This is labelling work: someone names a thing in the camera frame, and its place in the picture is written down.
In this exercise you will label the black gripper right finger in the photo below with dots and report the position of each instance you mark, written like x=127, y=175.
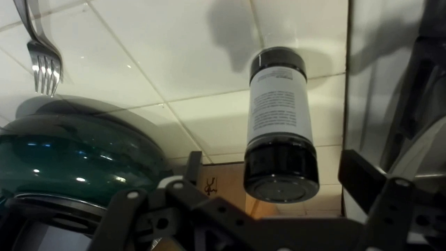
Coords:
x=361, y=180

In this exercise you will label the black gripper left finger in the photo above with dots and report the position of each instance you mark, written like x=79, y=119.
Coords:
x=192, y=166

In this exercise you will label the dark jar with white label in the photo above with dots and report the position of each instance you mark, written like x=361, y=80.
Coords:
x=280, y=158

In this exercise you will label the dark green pot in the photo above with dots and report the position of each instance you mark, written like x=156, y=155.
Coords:
x=60, y=166

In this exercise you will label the silver fork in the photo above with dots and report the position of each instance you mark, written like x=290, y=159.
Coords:
x=46, y=62

